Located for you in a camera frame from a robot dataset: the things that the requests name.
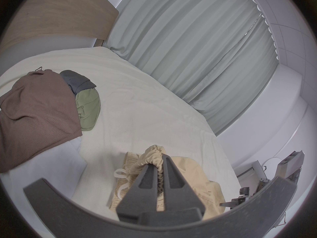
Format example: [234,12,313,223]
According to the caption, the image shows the tan shorts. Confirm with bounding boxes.
[109,144,226,220]

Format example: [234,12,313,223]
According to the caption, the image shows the green garment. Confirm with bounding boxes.
[75,88,101,131]

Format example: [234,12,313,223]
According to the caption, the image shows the bed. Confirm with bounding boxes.
[0,0,239,222]

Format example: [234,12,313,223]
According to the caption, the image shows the white garment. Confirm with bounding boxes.
[0,136,88,200]

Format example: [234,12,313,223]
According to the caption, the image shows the brown garment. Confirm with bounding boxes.
[0,69,83,173]

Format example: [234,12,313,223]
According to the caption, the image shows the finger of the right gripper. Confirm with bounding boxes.
[219,199,241,208]

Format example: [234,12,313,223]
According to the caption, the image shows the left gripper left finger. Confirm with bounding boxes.
[116,163,159,224]

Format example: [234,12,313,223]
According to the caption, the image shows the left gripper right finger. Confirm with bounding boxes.
[162,154,205,222]

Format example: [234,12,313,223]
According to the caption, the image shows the pale grey-green curtain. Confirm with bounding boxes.
[110,0,263,103]
[184,14,278,137]

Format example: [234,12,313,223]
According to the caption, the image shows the black garment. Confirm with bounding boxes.
[59,70,97,96]

